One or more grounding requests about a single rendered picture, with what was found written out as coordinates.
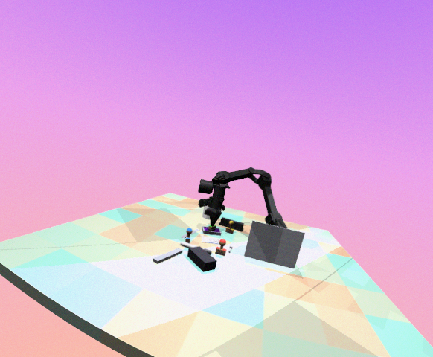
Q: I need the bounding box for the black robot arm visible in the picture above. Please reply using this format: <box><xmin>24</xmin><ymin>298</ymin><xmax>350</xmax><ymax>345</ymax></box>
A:
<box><xmin>198</xmin><ymin>167</ymin><xmax>287</xmax><ymax>228</ymax></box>

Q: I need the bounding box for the red-knobbed rubber stamp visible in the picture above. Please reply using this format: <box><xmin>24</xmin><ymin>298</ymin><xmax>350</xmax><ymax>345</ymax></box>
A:
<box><xmin>215</xmin><ymin>239</ymin><xmax>227</xmax><ymax>256</ymax></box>

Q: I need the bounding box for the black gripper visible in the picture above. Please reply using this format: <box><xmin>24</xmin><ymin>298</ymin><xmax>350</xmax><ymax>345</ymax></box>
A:
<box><xmin>204</xmin><ymin>195</ymin><xmax>225</xmax><ymax>227</ymax></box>

